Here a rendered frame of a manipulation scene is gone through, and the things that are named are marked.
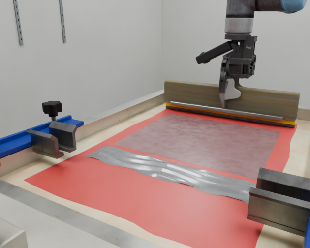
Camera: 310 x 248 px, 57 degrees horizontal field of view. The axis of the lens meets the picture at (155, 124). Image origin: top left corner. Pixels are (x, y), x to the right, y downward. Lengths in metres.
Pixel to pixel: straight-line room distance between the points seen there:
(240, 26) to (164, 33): 3.80
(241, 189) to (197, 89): 0.47
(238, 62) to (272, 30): 3.27
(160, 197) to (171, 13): 4.16
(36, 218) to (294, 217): 0.30
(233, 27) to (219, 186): 0.47
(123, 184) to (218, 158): 0.22
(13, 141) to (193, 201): 0.38
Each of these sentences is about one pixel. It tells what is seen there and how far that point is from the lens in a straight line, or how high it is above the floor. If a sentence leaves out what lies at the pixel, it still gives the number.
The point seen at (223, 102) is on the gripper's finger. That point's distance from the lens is 0.87.
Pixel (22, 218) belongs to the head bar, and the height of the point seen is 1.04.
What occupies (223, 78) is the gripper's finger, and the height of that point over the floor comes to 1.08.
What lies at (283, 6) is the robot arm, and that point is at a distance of 0.82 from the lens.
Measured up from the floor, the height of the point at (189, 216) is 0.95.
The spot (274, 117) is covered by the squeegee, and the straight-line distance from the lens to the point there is 0.86.
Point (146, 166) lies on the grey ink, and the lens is 0.57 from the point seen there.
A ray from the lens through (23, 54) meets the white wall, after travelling 2.77.
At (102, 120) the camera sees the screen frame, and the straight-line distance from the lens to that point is 0.79.
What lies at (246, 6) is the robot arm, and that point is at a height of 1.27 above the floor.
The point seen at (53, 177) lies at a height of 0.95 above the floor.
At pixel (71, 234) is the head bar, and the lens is 0.30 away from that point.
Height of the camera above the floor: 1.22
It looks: 19 degrees down
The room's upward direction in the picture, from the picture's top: straight up
